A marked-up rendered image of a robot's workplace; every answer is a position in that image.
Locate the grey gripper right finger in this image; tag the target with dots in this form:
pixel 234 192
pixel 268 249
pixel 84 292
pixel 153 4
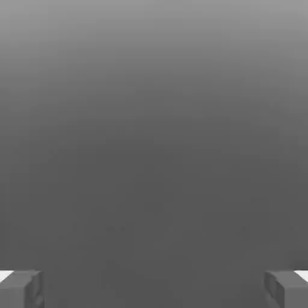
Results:
pixel 291 292

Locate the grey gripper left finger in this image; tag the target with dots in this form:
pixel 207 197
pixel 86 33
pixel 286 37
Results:
pixel 19 291

